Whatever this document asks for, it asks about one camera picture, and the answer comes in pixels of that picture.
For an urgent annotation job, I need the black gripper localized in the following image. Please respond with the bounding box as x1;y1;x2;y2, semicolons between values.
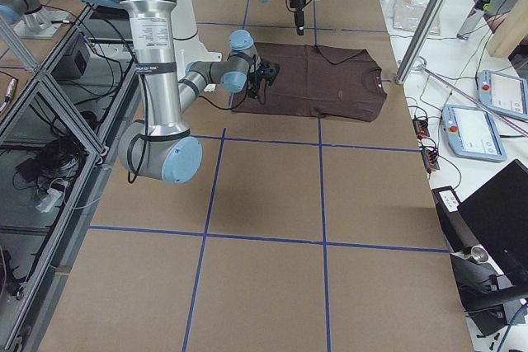
247;59;268;99
287;0;307;35

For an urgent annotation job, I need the dark brown t-shirt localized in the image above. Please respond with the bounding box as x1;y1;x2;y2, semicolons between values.
233;42;387;122

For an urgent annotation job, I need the clear plastic bag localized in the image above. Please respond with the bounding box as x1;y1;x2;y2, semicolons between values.
393;0;427;32

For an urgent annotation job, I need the metal reacher grabber stick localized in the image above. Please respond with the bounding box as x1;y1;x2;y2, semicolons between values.
414;66;528;138

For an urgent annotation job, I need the near blue teach pendant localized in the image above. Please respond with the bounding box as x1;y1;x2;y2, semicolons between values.
441;105;507;162

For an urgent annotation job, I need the blue teach pendant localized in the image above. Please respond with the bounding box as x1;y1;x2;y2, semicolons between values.
441;105;507;162
478;70;527;121

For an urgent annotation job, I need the far blue teach pendant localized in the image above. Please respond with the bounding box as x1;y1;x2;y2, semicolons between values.
478;70;527;121

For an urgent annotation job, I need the black laptop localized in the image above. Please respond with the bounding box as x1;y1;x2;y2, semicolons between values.
432;160;527;336

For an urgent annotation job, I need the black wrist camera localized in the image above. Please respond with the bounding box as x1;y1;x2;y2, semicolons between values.
261;60;281;86

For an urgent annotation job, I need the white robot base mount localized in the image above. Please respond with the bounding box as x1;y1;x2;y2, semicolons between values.
171;0;222;68

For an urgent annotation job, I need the aluminium camera post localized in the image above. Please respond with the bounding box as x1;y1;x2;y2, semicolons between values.
395;0;446;85

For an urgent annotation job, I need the aluminium frame rack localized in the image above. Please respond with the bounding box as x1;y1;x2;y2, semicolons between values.
1;6;139;351

